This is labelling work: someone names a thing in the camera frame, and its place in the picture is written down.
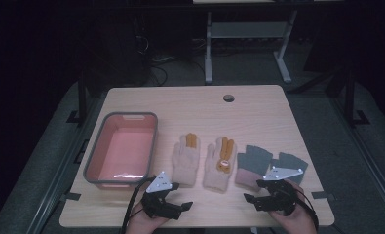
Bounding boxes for black stand post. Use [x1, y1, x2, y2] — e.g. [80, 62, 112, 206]
[343, 69, 370, 127]
[66, 69, 88, 125]

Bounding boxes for person's left hand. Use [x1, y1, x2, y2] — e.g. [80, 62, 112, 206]
[125, 203, 171, 234]

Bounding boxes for grey and pink fingerless glove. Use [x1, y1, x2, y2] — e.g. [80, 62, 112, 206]
[234, 144, 274, 193]
[270, 151, 309, 186]

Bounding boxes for beige glove with orange fingers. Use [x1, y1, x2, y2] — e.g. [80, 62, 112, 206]
[171, 132, 201, 188]
[202, 136, 238, 194]

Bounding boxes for pink basket with grey rim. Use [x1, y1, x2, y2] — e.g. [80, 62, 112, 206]
[83, 111, 159, 190]

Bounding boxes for white metal stand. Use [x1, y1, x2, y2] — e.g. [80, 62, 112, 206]
[204, 9, 293, 85]

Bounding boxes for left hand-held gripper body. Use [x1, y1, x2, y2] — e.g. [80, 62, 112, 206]
[140, 171, 181, 220]

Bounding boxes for black tape tab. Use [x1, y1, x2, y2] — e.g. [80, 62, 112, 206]
[58, 191, 83, 202]
[310, 191, 336, 201]

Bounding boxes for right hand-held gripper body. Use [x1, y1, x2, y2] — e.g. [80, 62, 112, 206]
[260, 166, 304, 217]

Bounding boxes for person's right hand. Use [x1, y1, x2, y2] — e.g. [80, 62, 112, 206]
[267, 179, 319, 234]

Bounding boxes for floor cables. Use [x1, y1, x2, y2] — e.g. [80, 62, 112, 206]
[147, 55, 181, 86]

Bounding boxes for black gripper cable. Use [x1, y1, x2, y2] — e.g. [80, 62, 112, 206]
[296, 189, 321, 233]
[121, 175, 157, 234]

